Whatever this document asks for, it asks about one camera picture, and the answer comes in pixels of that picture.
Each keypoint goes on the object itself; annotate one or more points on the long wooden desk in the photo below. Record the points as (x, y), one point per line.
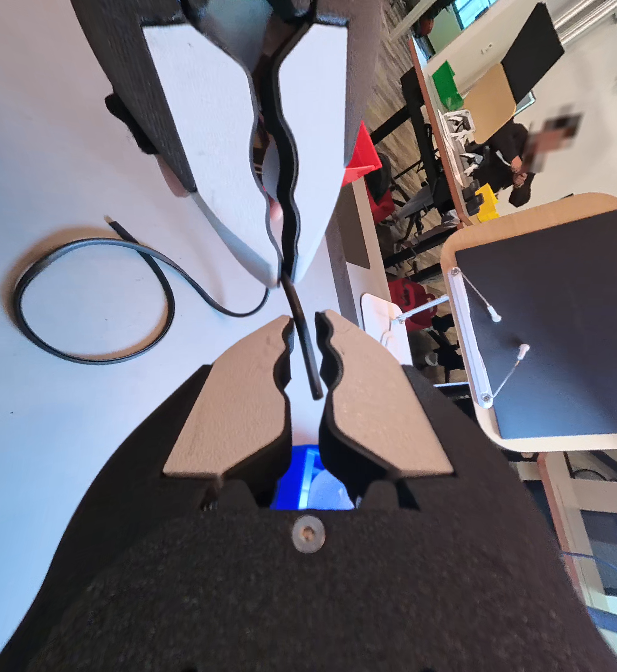
(434, 131)

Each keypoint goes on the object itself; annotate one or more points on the black wood-edged board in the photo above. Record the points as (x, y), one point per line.
(532, 47)
(566, 325)

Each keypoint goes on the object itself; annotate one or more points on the red bag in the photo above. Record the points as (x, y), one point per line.
(408, 296)

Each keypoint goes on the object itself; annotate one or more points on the green plastic bin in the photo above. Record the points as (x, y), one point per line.
(447, 86)

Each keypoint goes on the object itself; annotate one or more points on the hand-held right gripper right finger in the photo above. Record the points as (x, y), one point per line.
(382, 414)

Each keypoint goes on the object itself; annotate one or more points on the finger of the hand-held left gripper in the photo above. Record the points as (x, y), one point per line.
(319, 120)
(208, 131)

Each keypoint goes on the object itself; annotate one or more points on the red plastic bin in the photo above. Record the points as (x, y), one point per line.
(363, 155)

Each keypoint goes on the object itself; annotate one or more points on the person's left hand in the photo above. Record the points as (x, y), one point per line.
(174, 181)

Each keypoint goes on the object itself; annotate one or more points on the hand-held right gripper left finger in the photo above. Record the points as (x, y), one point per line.
(235, 409)

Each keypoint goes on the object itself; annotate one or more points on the white metal board stand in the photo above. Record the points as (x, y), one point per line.
(377, 315)

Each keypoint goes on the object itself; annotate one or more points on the yellow plastic bin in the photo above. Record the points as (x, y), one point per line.
(487, 204)

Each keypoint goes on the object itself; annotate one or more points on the blue plastic bin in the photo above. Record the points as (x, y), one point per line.
(290, 483)

